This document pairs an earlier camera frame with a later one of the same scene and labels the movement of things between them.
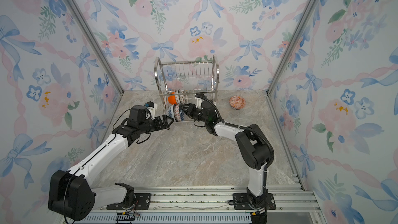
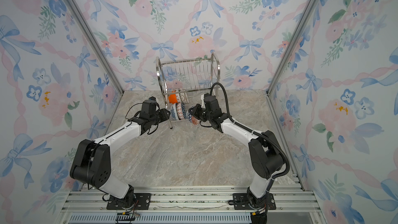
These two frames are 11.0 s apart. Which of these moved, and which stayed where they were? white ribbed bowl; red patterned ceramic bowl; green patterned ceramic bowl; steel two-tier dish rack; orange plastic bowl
Moved: red patterned ceramic bowl; green patterned ceramic bowl
Stayed: steel two-tier dish rack; white ribbed bowl; orange plastic bowl
